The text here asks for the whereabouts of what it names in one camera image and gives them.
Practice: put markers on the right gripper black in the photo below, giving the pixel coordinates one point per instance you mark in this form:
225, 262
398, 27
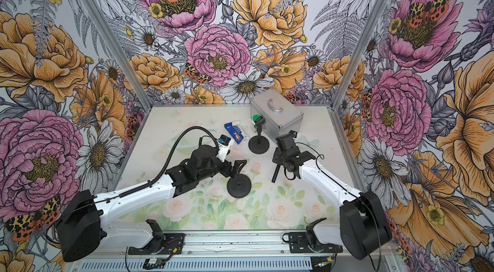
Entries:
276, 157

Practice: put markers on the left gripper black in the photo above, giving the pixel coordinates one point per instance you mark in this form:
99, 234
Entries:
235, 169

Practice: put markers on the black round stand base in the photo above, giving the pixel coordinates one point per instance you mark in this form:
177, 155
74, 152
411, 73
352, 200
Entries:
258, 145

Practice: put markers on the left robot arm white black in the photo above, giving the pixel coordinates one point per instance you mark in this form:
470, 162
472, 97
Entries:
87, 222

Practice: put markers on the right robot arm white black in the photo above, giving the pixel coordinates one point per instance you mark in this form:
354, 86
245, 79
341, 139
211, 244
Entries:
363, 227

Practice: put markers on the silver aluminium first aid case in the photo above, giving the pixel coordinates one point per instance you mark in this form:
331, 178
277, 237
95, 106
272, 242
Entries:
280, 114

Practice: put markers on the blue white bandage packet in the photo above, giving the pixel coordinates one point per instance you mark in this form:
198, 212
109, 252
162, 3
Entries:
236, 132

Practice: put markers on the white bottle green cap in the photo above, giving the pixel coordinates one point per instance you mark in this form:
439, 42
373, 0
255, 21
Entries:
254, 125

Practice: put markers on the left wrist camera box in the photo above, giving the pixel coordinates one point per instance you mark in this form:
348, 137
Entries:
224, 142

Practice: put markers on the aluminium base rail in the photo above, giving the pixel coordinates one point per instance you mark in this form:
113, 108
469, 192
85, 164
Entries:
244, 243

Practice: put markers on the white perforated cable tray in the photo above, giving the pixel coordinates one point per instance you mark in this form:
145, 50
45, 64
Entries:
200, 264

